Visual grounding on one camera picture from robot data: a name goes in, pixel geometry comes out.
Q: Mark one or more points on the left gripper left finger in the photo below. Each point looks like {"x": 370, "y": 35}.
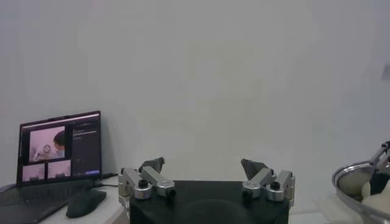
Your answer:
{"x": 158, "y": 182}

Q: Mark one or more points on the dark grey open laptop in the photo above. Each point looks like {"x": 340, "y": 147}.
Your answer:
{"x": 85, "y": 146}

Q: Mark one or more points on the white steamed baozi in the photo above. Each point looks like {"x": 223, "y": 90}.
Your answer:
{"x": 350, "y": 184}
{"x": 377, "y": 202}

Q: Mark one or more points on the white rounded side table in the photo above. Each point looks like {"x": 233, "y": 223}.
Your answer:
{"x": 112, "y": 201}

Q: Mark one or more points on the black computer mouse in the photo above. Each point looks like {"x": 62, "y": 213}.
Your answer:
{"x": 85, "y": 202}

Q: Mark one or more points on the stainless steel steamer basket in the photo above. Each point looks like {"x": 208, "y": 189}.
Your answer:
{"x": 344, "y": 198}

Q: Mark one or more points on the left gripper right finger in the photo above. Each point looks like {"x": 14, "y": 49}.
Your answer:
{"x": 259, "y": 179}

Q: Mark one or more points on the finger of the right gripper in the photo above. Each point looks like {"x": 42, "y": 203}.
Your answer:
{"x": 381, "y": 182}

